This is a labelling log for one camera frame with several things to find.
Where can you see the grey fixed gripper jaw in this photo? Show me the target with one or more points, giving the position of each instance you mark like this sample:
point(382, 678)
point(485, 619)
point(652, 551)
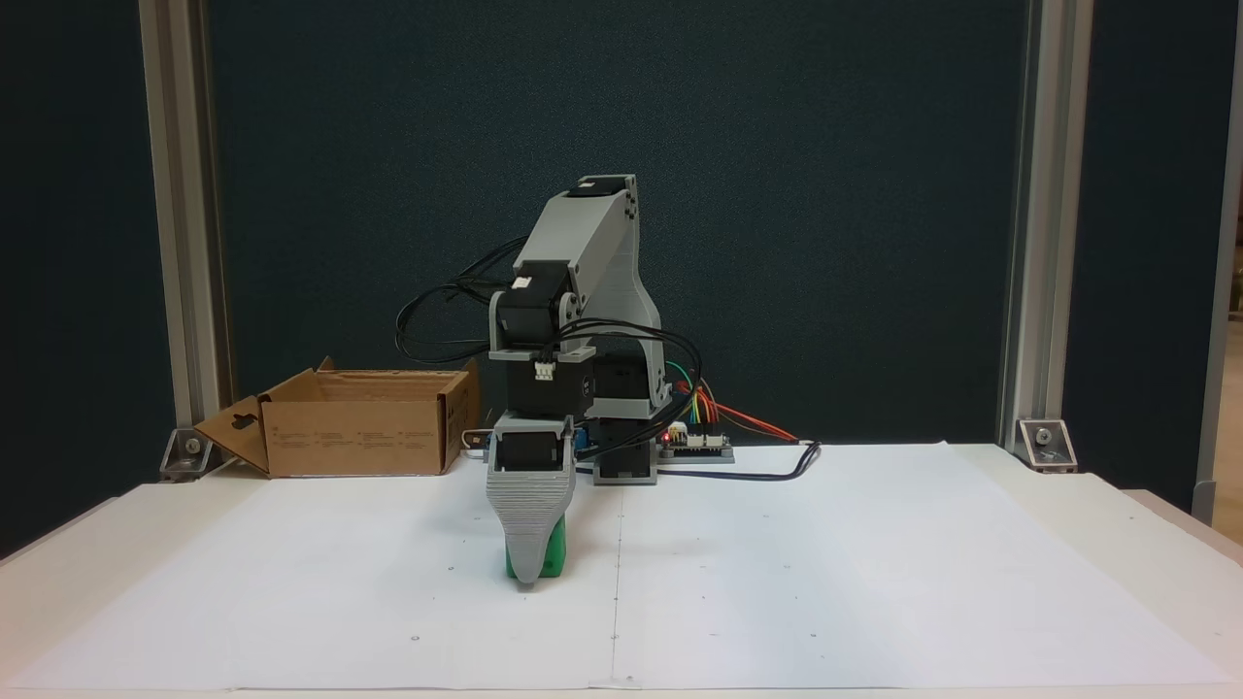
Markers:
point(529, 515)

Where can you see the green dice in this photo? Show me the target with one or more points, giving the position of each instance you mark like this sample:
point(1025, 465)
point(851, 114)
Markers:
point(555, 553)

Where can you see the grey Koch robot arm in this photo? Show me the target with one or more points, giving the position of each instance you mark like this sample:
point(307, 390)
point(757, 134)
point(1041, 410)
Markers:
point(583, 233)

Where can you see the brown cardboard box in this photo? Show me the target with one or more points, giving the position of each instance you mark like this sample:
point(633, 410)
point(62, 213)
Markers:
point(359, 437)

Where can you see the grey vertical beam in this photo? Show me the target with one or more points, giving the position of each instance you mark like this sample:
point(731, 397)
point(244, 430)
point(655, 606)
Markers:
point(1219, 291)

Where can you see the metal corner bracket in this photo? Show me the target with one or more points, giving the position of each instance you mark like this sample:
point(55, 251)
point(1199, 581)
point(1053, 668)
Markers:
point(1047, 445)
point(189, 454)

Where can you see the aluminium frame post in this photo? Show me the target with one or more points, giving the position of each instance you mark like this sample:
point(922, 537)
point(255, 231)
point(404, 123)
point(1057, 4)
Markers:
point(189, 243)
point(1044, 243)

